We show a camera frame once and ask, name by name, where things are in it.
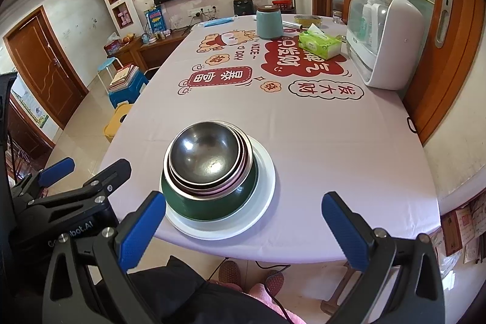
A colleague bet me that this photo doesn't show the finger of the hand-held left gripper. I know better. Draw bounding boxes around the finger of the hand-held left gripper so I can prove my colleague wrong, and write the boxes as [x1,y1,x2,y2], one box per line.
[32,158,132,211]
[9,157,75,202]

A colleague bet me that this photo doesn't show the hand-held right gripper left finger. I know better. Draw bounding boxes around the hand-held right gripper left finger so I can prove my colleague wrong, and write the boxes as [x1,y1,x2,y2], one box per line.
[42,190,167,324]

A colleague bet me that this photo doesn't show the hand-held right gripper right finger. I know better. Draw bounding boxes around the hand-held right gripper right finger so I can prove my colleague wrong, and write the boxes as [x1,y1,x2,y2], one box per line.
[321,192,446,324]

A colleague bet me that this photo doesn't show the wide-rimmed steel bowl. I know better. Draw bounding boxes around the wide-rimmed steel bowl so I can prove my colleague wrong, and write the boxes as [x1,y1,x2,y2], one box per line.
[163,123,254,200]

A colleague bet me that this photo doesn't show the green bowl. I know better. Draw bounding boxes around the green bowl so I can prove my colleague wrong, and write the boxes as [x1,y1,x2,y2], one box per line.
[160,153,259,221]

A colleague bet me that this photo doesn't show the pink patterned steel bowl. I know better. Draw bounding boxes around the pink patterned steel bowl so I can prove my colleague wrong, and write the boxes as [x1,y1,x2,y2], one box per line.
[167,121,252,196]

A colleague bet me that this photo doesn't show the white patterned plate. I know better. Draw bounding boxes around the white patterned plate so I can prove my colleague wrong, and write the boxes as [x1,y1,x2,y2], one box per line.
[164,136,276,241]

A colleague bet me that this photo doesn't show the round steel bowl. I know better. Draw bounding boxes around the round steel bowl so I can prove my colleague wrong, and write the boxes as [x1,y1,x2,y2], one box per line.
[169,121,241,186]

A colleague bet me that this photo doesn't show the dark wooden cabinet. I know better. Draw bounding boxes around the dark wooden cabinet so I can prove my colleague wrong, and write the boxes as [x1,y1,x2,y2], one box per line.
[5,96,54,173]

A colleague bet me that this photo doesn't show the yellow plastic stool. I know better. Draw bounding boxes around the yellow plastic stool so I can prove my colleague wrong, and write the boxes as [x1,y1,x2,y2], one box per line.
[104,103,133,140]

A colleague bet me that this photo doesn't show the wooden stool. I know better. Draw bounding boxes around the wooden stool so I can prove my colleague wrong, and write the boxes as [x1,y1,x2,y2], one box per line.
[321,261,365,317]

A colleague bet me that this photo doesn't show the person's black jacket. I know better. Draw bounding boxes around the person's black jacket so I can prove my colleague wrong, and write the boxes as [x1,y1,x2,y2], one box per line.
[93,256,293,324]

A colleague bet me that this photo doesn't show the blue plastic stool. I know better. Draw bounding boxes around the blue plastic stool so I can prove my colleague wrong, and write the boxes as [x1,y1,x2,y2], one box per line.
[108,71,149,109]

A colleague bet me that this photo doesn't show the stack of books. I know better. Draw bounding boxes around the stack of books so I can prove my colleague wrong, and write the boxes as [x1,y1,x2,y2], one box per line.
[109,65,140,89]

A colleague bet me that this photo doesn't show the pink fleece cloth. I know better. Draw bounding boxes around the pink fleece cloth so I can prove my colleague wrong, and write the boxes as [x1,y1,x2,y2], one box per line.
[243,282,278,313]

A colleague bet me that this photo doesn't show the pink printed tablecloth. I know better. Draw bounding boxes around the pink printed tablecloth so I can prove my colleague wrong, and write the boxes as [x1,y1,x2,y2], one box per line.
[107,15,441,264]

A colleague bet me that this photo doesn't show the wooden television cabinet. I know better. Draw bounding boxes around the wooden television cabinet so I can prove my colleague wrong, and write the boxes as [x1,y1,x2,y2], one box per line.
[114,30,194,72]

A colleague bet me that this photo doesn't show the blue printed box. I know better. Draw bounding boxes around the blue printed box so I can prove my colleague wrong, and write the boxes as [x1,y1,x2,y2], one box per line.
[144,6,165,33]

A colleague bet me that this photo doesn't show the blue face mask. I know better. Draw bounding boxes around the blue face mask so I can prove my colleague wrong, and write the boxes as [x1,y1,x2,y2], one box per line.
[197,16,239,29]

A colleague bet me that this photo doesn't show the green tissue pack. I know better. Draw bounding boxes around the green tissue pack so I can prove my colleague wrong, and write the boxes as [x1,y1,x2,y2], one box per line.
[298,24,342,60]

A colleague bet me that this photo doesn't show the white dish cabinet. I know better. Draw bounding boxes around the white dish cabinet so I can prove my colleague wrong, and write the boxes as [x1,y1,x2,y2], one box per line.
[345,0,425,89]

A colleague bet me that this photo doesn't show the yellow glass dish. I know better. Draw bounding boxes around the yellow glass dish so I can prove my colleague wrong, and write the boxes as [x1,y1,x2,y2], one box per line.
[294,15,323,27]

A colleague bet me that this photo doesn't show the black countertop appliance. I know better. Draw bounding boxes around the black countertop appliance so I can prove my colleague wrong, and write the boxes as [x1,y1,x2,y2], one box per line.
[232,0,254,16]

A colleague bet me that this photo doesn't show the wooden glass door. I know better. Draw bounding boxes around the wooden glass door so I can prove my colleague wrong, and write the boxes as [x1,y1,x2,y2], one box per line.
[307,0,486,146]

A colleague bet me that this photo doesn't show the teal jar with wooden lid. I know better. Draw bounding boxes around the teal jar with wooden lid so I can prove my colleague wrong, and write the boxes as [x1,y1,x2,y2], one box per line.
[255,4,284,40]

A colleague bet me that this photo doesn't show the red tin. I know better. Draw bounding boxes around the red tin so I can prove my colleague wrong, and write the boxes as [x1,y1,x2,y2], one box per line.
[271,0,297,14]

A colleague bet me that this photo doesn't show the children's wall chart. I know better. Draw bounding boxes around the children's wall chart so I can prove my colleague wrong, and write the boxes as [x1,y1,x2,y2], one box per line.
[11,79,50,129]

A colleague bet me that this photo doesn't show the black floor cable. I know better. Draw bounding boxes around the black floor cable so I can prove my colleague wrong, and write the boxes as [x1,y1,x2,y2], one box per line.
[207,257,293,324]

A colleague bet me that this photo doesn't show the wall paper notices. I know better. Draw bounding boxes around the wall paper notices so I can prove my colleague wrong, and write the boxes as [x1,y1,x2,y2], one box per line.
[440,191,486,266]

